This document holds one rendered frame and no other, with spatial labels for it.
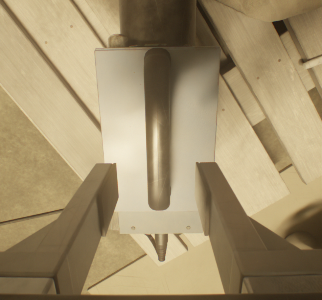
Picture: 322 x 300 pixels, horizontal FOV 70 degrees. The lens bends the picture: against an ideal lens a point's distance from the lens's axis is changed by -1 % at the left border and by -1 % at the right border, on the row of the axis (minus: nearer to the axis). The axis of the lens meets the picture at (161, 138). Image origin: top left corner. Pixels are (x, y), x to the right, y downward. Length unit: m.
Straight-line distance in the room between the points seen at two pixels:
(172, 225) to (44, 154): 0.51
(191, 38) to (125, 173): 0.19
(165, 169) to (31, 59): 0.41
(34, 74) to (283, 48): 0.53
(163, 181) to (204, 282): 0.79
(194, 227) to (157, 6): 0.32
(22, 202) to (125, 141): 0.67
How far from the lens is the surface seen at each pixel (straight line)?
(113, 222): 0.55
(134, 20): 0.30
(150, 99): 0.22
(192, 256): 0.91
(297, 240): 0.92
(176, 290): 1.02
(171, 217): 0.39
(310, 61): 0.59
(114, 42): 0.29
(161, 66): 0.22
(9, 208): 0.95
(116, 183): 0.16
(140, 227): 0.41
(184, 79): 0.27
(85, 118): 0.54
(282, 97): 0.59
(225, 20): 0.55
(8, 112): 0.81
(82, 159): 0.57
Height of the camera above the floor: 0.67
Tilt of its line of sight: 73 degrees down
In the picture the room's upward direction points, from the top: 179 degrees counter-clockwise
